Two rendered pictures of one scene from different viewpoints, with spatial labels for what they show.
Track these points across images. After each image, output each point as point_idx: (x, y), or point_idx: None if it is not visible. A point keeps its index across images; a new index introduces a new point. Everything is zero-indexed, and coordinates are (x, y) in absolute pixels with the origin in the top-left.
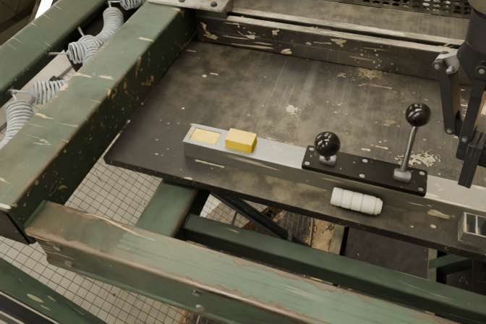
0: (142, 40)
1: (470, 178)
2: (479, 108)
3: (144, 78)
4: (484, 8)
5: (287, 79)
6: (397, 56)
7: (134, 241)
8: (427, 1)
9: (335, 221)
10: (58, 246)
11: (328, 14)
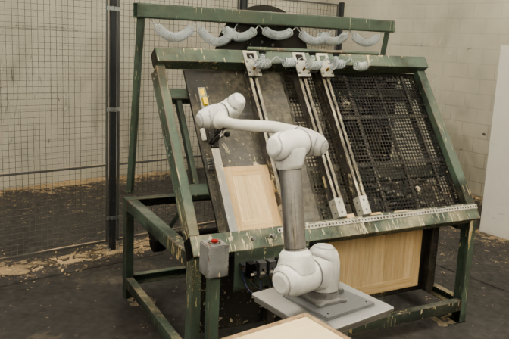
0: (223, 59)
1: (209, 141)
2: (216, 130)
3: (213, 66)
4: None
5: None
6: (261, 134)
7: (166, 89)
8: None
9: (196, 133)
10: (156, 74)
11: (280, 110)
